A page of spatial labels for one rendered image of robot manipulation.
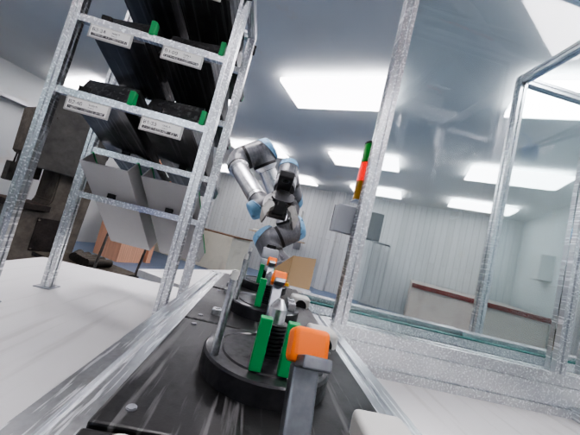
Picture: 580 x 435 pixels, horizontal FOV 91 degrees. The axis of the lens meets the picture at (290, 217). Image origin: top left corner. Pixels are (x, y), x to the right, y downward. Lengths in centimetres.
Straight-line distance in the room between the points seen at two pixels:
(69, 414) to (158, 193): 60
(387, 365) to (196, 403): 57
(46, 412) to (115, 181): 63
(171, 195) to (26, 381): 45
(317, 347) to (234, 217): 999
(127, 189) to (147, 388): 61
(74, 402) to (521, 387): 91
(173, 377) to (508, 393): 82
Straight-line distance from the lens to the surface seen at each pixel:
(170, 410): 28
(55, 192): 517
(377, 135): 76
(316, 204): 895
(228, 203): 1038
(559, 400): 107
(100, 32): 81
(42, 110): 79
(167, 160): 85
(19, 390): 53
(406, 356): 80
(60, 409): 30
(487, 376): 92
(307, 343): 16
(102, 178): 87
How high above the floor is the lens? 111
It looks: 5 degrees up
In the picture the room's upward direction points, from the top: 14 degrees clockwise
